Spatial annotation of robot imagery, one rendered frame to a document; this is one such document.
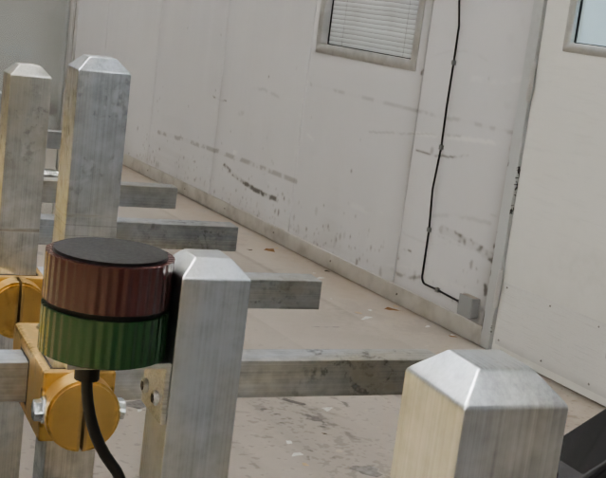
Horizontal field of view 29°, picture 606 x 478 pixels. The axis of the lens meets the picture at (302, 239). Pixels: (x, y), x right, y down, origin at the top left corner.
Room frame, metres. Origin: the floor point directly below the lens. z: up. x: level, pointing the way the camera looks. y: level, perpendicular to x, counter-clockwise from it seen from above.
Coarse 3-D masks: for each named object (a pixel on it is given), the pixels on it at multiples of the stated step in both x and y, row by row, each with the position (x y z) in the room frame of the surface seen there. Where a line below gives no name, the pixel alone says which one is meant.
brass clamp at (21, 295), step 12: (0, 276) 0.99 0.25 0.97; (12, 276) 0.99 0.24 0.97; (24, 276) 1.00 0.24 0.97; (36, 276) 1.00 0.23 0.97; (0, 288) 0.97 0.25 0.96; (12, 288) 0.97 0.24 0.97; (24, 288) 0.98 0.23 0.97; (36, 288) 0.98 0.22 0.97; (0, 300) 0.97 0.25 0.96; (12, 300) 0.97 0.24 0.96; (24, 300) 0.98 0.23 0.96; (36, 300) 0.98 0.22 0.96; (0, 312) 0.97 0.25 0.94; (12, 312) 0.97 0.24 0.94; (24, 312) 0.98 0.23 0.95; (36, 312) 0.98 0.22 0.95; (0, 324) 0.97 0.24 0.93; (12, 324) 0.97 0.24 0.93; (12, 336) 0.97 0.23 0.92
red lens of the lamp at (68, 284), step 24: (48, 264) 0.52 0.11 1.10; (72, 264) 0.51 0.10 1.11; (168, 264) 0.53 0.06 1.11; (48, 288) 0.52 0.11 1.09; (72, 288) 0.51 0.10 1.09; (96, 288) 0.51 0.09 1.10; (120, 288) 0.51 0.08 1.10; (144, 288) 0.52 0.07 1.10; (168, 288) 0.53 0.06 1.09; (96, 312) 0.51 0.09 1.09; (120, 312) 0.51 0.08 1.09; (144, 312) 0.52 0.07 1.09
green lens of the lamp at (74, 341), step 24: (48, 312) 0.52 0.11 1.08; (168, 312) 0.54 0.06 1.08; (48, 336) 0.52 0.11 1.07; (72, 336) 0.51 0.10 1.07; (96, 336) 0.51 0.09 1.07; (120, 336) 0.51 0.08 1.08; (144, 336) 0.52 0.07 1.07; (72, 360) 0.51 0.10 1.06; (96, 360) 0.51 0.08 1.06; (120, 360) 0.51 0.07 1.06; (144, 360) 0.52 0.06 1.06
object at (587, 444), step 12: (588, 420) 0.73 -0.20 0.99; (600, 420) 0.73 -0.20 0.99; (576, 432) 0.72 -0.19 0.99; (588, 432) 0.72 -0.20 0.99; (600, 432) 0.72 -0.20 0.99; (564, 444) 0.72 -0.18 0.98; (576, 444) 0.71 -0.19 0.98; (588, 444) 0.71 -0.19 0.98; (600, 444) 0.71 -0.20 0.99; (564, 456) 0.70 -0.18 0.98; (576, 456) 0.70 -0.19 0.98; (588, 456) 0.70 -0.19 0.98; (600, 456) 0.69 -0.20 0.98; (564, 468) 0.69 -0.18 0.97; (576, 468) 0.69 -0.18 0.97; (588, 468) 0.69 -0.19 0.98; (600, 468) 0.69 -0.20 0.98
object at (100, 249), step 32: (64, 256) 0.52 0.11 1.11; (96, 256) 0.52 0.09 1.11; (128, 256) 0.53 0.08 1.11; (160, 256) 0.54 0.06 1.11; (96, 320) 0.51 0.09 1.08; (128, 320) 0.52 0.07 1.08; (160, 384) 0.54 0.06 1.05; (96, 416) 0.54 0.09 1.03; (160, 416) 0.54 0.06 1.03; (96, 448) 0.54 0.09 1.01
